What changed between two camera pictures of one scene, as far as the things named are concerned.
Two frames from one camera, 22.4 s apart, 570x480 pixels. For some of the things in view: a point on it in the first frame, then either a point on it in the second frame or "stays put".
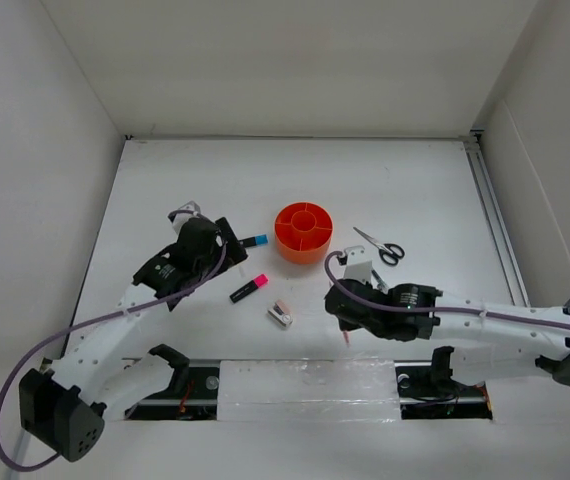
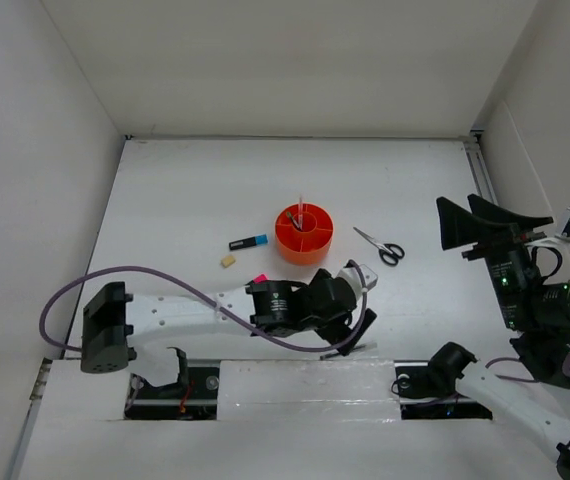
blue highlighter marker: (258, 240) stays put
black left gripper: (235, 253) -> (334, 333)
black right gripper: (347, 325) -> (487, 223)
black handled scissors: (388, 253) stays put
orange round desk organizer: (303, 232) stays put
